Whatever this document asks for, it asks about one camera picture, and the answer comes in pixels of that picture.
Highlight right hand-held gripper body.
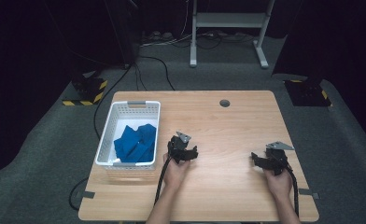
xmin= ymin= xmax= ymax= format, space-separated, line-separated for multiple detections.
xmin=264 ymin=141 xmax=295 ymax=175

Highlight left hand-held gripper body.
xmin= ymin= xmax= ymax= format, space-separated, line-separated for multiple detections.
xmin=167 ymin=131 xmax=192 ymax=164

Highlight blue printed t-shirt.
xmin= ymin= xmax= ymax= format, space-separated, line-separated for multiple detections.
xmin=113 ymin=123 xmax=158 ymax=163

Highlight white plastic basket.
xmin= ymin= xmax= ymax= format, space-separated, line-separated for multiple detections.
xmin=94 ymin=100 xmax=162 ymax=171

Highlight person's left hand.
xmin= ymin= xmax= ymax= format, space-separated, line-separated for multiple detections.
xmin=162 ymin=152 xmax=192 ymax=191

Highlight person's right hand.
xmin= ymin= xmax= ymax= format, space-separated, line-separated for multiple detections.
xmin=263 ymin=167 xmax=293 ymax=200

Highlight black yellow striped base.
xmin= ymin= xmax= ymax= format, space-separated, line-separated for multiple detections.
xmin=283 ymin=78 xmax=334 ymax=108
xmin=62 ymin=69 xmax=108 ymax=106

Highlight dark curtain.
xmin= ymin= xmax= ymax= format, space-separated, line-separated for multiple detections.
xmin=271 ymin=0 xmax=366 ymax=153
xmin=0 ymin=0 xmax=142 ymax=178

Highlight white metal stand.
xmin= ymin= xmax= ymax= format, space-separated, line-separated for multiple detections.
xmin=189 ymin=0 xmax=275 ymax=69

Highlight left hand-held gripper cable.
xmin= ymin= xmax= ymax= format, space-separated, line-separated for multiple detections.
xmin=153 ymin=155 xmax=173 ymax=206

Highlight hand-held gripper cable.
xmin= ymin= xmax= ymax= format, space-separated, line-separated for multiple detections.
xmin=153 ymin=155 xmax=173 ymax=206
xmin=285 ymin=166 xmax=300 ymax=217

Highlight right hand-held gripper cable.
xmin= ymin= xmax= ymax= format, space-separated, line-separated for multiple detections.
xmin=285 ymin=166 xmax=300 ymax=217

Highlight black floor cable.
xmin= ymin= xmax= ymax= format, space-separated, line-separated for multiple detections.
xmin=68 ymin=176 xmax=90 ymax=212
xmin=92 ymin=62 xmax=134 ymax=140
xmin=137 ymin=55 xmax=176 ymax=91

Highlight tangle of floor cables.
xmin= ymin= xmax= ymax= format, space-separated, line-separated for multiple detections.
xmin=140 ymin=30 xmax=257 ymax=50

